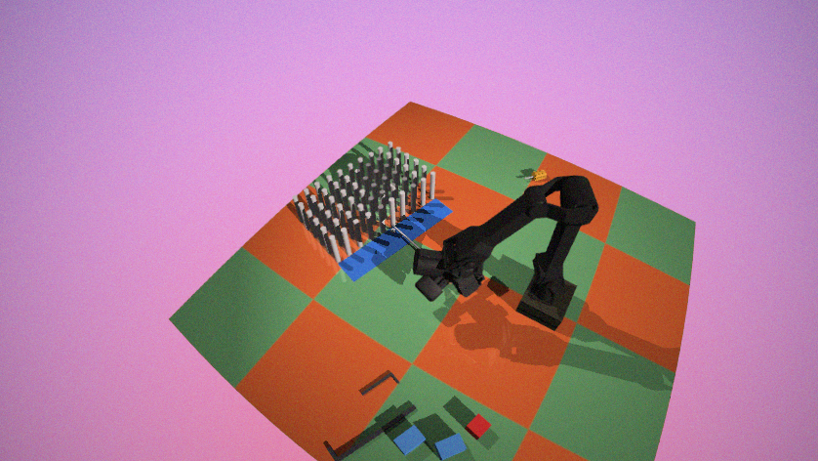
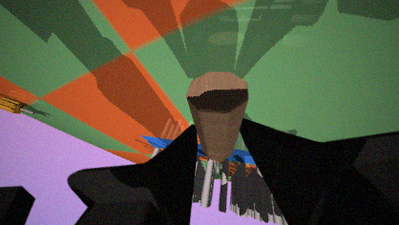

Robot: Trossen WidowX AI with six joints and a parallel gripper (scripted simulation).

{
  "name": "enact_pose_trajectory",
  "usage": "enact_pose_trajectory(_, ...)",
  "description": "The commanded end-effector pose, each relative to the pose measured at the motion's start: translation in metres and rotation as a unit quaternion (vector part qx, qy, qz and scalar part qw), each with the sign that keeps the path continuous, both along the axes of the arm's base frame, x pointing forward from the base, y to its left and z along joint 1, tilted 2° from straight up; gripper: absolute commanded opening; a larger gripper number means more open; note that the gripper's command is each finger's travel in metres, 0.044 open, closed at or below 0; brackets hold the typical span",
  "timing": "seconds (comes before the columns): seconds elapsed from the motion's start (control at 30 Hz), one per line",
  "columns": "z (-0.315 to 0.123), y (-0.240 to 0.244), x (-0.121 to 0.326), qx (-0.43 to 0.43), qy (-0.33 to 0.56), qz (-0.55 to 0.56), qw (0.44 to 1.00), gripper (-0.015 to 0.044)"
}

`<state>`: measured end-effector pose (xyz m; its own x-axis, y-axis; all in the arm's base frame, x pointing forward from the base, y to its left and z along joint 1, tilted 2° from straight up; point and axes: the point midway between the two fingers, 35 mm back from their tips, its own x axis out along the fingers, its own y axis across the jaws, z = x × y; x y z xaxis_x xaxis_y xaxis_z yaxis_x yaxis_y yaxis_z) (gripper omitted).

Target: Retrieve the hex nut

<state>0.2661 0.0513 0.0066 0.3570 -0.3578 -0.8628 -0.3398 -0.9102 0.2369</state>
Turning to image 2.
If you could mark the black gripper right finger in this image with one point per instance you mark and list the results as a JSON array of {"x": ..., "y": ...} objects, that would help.
[{"x": 302, "y": 174}]

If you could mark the blue flat strip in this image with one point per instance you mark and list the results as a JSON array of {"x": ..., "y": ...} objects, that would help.
[{"x": 160, "y": 143}]

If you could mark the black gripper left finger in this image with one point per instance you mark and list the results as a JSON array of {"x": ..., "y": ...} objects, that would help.
[{"x": 167, "y": 180}]

